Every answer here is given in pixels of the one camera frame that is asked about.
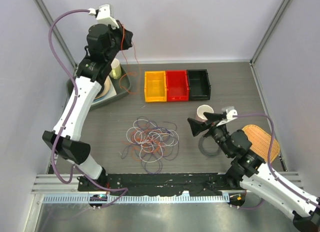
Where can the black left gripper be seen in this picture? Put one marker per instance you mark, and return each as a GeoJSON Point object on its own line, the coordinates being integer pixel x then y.
{"type": "Point", "coordinates": [127, 38]}

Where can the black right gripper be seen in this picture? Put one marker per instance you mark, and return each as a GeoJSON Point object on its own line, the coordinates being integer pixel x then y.
{"type": "Point", "coordinates": [197, 127]}

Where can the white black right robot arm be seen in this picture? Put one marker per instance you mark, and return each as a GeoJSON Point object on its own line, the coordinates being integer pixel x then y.
{"type": "Point", "coordinates": [252, 172]}

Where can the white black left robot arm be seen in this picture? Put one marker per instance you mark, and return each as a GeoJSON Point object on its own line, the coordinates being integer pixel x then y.
{"type": "Point", "coordinates": [64, 139]}

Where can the pink white mug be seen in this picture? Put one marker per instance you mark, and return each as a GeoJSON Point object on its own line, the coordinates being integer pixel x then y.
{"type": "Point", "coordinates": [199, 116]}

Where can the cream yellow cup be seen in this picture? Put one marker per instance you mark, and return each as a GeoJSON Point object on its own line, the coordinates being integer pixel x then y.
{"type": "Point", "coordinates": [116, 71]}

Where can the black plastic bin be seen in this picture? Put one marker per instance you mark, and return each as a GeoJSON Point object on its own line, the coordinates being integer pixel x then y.
{"type": "Point", "coordinates": [199, 84]}

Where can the dark green plastic tray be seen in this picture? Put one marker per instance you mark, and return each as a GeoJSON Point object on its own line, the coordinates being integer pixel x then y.
{"type": "Point", "coordinates": [121, 85]}

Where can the red plastic bin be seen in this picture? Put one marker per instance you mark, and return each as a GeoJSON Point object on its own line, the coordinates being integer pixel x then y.
{"type": "Point", "coordinates": [177, 86]}

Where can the beige wooden plate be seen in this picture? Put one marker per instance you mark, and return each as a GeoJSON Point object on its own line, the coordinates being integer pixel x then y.
{"type": "Point", "coordinates": [104, 90]}

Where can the yellow plastic bin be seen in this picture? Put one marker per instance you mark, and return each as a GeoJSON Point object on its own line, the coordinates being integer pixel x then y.
{"type": "Point", "coordinates": [155, 86]}

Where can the white square board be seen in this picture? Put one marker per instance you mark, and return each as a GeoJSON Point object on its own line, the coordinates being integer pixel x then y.
{"type": "Point", "coordinates": [106, 95]}

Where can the orange woven mat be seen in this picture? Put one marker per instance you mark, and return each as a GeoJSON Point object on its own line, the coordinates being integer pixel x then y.
{"type": "Point", "coordinates": [260, 140]}

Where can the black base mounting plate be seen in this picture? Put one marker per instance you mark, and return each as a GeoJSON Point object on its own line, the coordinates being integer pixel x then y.
{"type": "Point", "coordinates": [169, 185]}

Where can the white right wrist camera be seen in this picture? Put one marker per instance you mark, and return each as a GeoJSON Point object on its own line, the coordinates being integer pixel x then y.
{"type": "Point", "coordinates": [228, 114]}

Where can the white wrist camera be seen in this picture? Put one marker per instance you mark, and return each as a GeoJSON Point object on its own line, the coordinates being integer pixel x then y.
{"type": "Point", "coordinates": [104, 15]}
{"type": "Point", "coordinates": [228, 114]}

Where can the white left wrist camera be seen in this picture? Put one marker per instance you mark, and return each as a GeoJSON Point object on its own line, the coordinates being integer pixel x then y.
{"type": "Point", "coordinates": [104, 15]}

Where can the aluminium corner post right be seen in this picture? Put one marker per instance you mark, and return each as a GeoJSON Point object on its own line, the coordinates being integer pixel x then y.
{"type": "Point", "coordinates": [271, 28]}

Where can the aluminium rail frame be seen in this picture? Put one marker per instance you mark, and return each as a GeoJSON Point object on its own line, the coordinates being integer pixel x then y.
{"type": "Point", "coordinates": [80, 190]}

